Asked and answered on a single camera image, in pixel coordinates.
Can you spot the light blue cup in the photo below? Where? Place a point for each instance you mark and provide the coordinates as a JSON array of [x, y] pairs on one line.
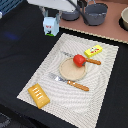
[[51, 26]]

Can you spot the fork with orange handle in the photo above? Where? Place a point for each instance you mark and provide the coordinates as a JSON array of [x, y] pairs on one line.
[[74, 84]]

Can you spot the brown wooden board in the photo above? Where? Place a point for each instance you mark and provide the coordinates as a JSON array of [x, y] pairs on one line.
[[109, 29]]

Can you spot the small grey pot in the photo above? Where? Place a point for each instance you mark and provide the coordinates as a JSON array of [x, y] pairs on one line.
[[70, 16]]

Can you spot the red toy pepper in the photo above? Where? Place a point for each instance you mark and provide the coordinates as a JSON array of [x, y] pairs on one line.
[[79, 60]]

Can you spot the beige bowl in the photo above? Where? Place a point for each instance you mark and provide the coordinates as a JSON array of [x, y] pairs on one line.
[[124, 16]]

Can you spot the toy bread loaf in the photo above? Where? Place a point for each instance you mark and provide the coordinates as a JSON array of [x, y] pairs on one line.
[[38, 95]]

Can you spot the large grey pot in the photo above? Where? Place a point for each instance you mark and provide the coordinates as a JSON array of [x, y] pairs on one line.
[[95, 13]]

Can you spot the knife with orange handle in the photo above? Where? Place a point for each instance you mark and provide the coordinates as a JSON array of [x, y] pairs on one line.
[[87, 59]]

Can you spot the white woven placemat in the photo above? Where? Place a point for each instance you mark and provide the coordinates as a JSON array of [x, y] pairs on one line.
[[77, 107]]

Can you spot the yellow butter box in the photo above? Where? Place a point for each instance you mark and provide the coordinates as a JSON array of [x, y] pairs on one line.
[[93, 51]]

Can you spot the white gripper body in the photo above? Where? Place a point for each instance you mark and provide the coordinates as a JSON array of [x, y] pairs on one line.
[[63, 5]]

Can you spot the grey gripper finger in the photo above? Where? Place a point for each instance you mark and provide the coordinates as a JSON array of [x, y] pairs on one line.
[[44, 12], [58, 16]]

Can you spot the blue dish rack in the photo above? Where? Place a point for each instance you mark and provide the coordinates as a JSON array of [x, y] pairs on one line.
[[8, 5]]

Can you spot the round wooden plate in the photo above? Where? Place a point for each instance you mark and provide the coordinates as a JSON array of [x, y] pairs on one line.
[[70, 71]]

